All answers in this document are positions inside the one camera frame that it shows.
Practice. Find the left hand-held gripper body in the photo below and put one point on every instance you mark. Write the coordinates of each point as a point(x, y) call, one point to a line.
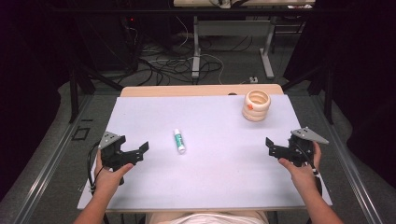
point(111, 152)

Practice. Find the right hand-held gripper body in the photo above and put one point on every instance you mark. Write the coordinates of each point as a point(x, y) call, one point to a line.
point(300, 149)

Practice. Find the white tube with green label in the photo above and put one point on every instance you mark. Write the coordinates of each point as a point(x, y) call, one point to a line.
point(179, 141)

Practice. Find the cream ribbed cup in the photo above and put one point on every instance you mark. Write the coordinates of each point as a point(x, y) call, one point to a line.
point(256, 109)

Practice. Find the person's left hand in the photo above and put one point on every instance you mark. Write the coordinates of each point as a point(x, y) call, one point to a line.
point(109, 179)

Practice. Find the person's right hand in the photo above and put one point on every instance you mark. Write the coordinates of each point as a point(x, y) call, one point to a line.
point(300, 177)

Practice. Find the black metal stand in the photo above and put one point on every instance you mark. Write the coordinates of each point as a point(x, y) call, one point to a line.
point(74, 93)
point(328, 93)

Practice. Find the white plug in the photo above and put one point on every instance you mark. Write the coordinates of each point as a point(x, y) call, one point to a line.
point(253, 80)

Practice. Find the white table mat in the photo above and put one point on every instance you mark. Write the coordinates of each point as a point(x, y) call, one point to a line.
point(211, 174)

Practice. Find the person's light clothing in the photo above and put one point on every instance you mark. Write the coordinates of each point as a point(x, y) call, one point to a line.
point(207, 217)

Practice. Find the dark computer case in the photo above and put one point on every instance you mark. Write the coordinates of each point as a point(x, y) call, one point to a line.
point(106, 37)

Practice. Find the metal floor rail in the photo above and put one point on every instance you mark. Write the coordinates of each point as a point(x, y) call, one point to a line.
point(43, 174)
point(348, 168)

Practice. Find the white metal desk frame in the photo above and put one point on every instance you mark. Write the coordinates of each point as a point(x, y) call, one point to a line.
point(232, 28)

